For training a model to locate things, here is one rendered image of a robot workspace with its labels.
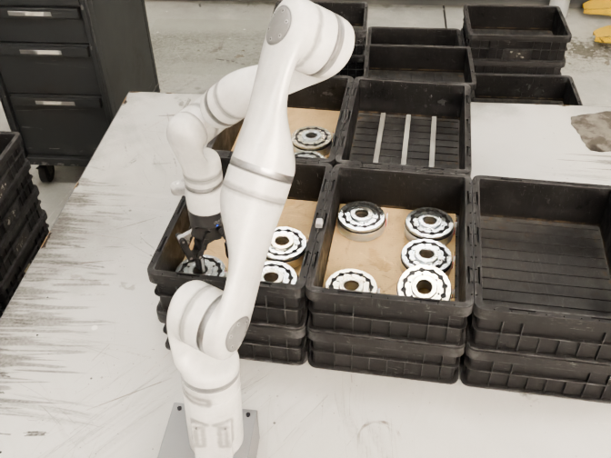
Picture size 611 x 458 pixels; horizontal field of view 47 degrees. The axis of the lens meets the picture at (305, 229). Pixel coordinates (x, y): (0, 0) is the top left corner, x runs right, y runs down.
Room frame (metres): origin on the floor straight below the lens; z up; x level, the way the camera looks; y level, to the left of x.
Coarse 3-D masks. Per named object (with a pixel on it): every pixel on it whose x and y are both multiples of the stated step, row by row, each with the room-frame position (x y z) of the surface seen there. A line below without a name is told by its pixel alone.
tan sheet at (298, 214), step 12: (288, 204) 1.26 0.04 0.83; (300, 204) 1.26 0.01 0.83; (312, 204) 1.26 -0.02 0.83; (288, 216) 1.22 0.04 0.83; (300, 216) 1.22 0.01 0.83; (312, 216) 1.22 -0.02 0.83; (300, 228) 1.18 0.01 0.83; (192, 240) 1.15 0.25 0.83; (216, 240) 1.15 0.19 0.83; (216, 252) 1.11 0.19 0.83
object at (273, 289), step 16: (320, 192) 1.18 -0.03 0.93; (176, 208) 1.14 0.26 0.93; (320, 208) 1.12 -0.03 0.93; (160, 240) 1.04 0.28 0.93; (160, 256) 0.99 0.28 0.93; (304, 256) 0.98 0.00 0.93; (160, 272) 0.95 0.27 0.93; (176, 272) 0.95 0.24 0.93; (304, 272) 0.94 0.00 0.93; (224, 288) 0.92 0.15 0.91; (272, 288) 0.90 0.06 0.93; (288, 288) 0.90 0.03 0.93; (304, 288) 0.90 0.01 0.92
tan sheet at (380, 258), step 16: (384, 208) 1.24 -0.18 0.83; (336, 224) 1.19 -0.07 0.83; (400, 224) 1.18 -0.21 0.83; (336, 240) 1.14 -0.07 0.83; (384, 240) 1.13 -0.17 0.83; (400, 240) 1.13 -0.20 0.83; (336, 256) 1.09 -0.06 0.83; (352, 256) 1.08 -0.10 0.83; (368, 256) 1.08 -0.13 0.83; (384, 256) 1.08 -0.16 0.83; (368, 272) 1.04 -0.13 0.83; (384, 272) 1.04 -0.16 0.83; (400, 272) 1.03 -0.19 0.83; (384, 288) 0.99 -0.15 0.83
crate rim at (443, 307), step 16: (336, 176) 1.23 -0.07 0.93; (432, 176) 1.23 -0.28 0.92; (448, 176) 1.22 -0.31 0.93; (464, 176) 1.22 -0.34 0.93; (320, 240) 1.03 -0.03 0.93; (320, 288) 0.90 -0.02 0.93; (352, 304) 0.87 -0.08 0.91; (368, 304) 0.87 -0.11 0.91; (384, 304) 0.86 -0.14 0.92; (400, 304) 0.86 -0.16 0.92; (416, 304) 0.85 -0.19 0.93; (432, 304) 0.85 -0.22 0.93; (448, 304) 0.85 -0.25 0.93; (464, 304) 0.85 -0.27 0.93
